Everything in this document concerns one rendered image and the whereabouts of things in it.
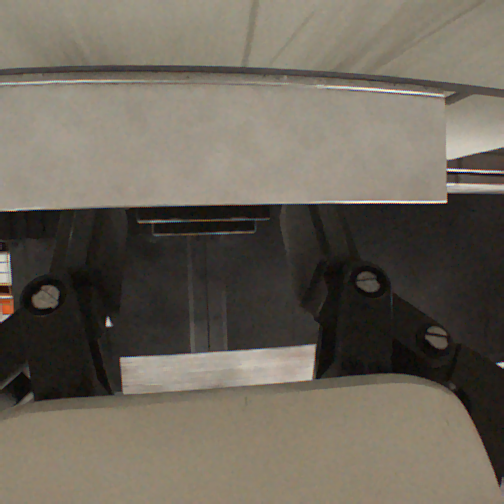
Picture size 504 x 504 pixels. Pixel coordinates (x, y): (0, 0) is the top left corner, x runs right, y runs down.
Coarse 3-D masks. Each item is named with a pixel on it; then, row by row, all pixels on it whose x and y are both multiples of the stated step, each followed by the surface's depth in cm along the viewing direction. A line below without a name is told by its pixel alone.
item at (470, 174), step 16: (448, 160) 43; (464, 160) 43; (480, 160) 44; (496, 160) 44; (448, 176) 43; (464, 176) 44; (480, 176) 44; (496, 176) 45; (448, 192) 56; (464, 192) 56; (480, 192) 57; (496, 192) 55
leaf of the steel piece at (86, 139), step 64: (0, 128) 6; (64, 128) 6; (128, 128) 6; (192, 128) 6; (256, 128) 6; (320, 128) 6; (384, 128) 7; (0, 192) 6; (64, 192) 6; (128, 192) 6; (192, 192) 6; (256, 192) 6; (320, 192) 7; (384, 192) 7
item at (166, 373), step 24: (120, 360) 15; (144, 360) 16; (168, 360) 16; (192, 360) 16; (216, 360) 16; (240, 360) 16; (264, 360) 16; (288, 360) 17; (312, 360) 17; (144, 384) 16; (168, 384) 16; (192, 384) 16; (216, 384) 16; (240, 384) 16
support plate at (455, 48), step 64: (0, 0) 4; (64, 0) 4; (128, 0) 4; (192, 0) 4; (256, 0) 4; (320, 0) 4; (384, 0) 4; (448, 0) 4; (0, 64) 5; (64, 64) 5; (128, 64) 6; (192, 64) 6; (256, 64) 6; (320, 64) 6; (384, 64) 6; (448, 64) 6; (448, 128) 10
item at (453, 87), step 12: (0, 72) 5; (12, 72) 5; (24, 72) 6; (36, 72) 6; (240, 72) 6; (252, 72) 6; (264, 72) 6; (276, 72) 6; (288, 72) 6; (300, 72) 6; (312, 72) 6; (324, 72) 6; (336, 72) 6; (420, 84) 7; (432, 84) 7; (444, 84) 7; (456, 84) 7
